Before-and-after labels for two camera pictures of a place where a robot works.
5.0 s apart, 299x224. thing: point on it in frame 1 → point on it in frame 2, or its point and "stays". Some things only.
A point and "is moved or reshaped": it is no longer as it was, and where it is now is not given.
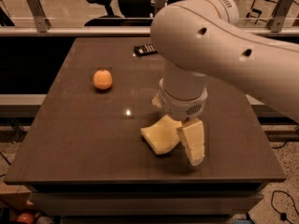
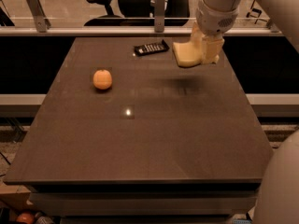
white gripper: (181, 105) → (213, 20)
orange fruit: (102, 79) stays
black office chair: (136, 3) stays
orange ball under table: (25, 217) stays
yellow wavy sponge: (163, 135) is moved or reshaped
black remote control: (142, 50) stays
